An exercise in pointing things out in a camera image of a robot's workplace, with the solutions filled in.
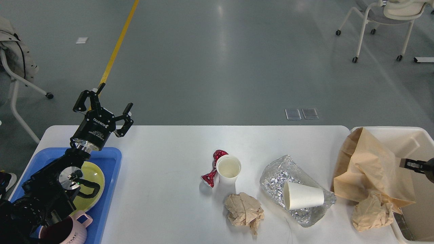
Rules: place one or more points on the silver foil bag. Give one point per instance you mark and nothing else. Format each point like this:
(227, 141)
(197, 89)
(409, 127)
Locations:
(284, 170)

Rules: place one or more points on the white chair left background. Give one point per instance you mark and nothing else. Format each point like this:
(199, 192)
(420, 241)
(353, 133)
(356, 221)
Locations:
(14, 89)

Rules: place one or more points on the white plastic bin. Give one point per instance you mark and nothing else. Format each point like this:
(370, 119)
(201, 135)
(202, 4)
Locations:
(412, 143)

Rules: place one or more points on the white shoe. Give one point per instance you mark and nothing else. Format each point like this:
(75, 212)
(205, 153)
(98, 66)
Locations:
(7, 180)

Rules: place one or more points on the red crumpled foil wrapper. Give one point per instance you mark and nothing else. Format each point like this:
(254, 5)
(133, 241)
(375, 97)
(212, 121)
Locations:
(209, 178)

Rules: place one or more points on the pink mug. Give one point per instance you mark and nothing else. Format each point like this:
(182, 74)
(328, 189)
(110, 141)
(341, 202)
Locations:
(72, 230)

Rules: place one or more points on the yellow plastic plate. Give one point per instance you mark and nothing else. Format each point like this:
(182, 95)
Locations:
(91, 173)

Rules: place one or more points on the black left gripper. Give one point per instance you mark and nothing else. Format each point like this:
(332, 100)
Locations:
(95, 130)

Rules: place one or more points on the upright white paper cup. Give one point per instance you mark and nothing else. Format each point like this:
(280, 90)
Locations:
(228, 168)

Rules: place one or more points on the lying white paper cup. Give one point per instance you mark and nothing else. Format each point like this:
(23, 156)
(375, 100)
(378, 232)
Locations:
(297, 196)

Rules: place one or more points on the beige jacket on chair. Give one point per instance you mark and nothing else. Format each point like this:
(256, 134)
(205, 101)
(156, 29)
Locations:
(18, 55)

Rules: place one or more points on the crumpled brown paper ball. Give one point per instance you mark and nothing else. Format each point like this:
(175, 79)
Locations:
(244, 210)

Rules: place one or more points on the brown paper bag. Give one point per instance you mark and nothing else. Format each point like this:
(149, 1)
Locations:
(365, 165)

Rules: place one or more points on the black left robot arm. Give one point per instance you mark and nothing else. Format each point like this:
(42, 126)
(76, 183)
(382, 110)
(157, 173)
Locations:
(49, 193)

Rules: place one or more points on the white chair right background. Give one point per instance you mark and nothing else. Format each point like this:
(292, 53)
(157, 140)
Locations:
(386, 12)

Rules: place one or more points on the white chair background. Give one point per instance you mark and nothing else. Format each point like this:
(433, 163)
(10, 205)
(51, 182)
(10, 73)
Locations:
(14, 89)
(386, 12)

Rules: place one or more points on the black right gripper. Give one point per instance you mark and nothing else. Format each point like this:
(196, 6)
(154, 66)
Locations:
(419, 166)

